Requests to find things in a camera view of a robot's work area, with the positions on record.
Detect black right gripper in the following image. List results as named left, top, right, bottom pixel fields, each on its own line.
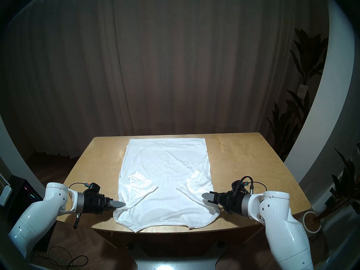
left=201, top=190, right=247, bottom=215

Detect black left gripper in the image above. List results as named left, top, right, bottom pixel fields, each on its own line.
left=83, top=191, right=126, bottom=215

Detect white t-shirt with red print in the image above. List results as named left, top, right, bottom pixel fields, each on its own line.
left=112, top=137, right=221, bottom=233

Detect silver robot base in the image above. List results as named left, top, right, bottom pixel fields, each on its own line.
left=132, top=258, right=223, bottom=270

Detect black computer tower with lights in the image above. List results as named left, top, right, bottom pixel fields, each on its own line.
left=7, top=175, right=57, bottom=252

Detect white round plant pot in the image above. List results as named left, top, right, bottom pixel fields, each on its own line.
left=302, top=211, right=321, bottom=234

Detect small white box device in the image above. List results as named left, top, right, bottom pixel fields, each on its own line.
left=0, top=185, right=13, bottom=207

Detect dark plant in white pot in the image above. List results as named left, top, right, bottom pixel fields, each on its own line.
left=315, top=144, right=360, bottom=221

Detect beige pleated curtain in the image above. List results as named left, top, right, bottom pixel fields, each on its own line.
left=0, top=0, right=329, bottom=161

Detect tall dark leafy plant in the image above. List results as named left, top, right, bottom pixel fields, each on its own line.
left=266, top=28, right=329, bottom=161

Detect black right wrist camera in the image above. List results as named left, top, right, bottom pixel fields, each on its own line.
left=231, top=180, right=248, bottom=193

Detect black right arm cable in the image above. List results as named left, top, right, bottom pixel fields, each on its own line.
left=238, top=176, right=268, bottom=194

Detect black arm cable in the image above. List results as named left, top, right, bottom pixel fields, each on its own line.
left=238, top=176, right=268, bottom=194
left=69, top=182, right=91, bottom=230

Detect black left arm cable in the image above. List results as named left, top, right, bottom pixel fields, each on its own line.
left=69, top=182, right=91, bottom=230

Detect black floor cables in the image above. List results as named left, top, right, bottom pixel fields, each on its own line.
left=28, top=246, right=89, bottom=270

